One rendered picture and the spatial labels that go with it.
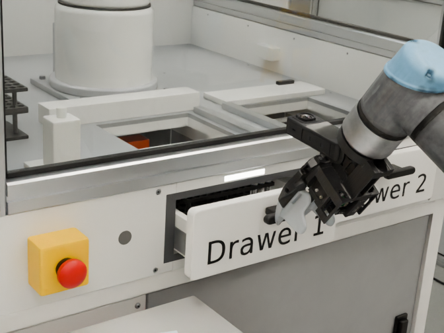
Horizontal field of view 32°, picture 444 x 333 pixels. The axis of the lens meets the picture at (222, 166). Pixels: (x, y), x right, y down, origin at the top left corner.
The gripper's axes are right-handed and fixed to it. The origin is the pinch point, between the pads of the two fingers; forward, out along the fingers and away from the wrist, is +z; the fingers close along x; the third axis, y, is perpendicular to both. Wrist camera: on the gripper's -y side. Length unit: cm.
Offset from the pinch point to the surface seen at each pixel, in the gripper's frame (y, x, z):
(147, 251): -5.1, -17.5, 12.1
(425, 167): -6.0, 42.5, 7.5
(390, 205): -2.5, 34.1, 12.6
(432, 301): -8, 143, 117
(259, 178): -9.7, 3.2, 5.3
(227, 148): -13.1, -3.9, 0.2
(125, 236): -7.0, -21.5, 9.3
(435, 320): 0, 134, 112
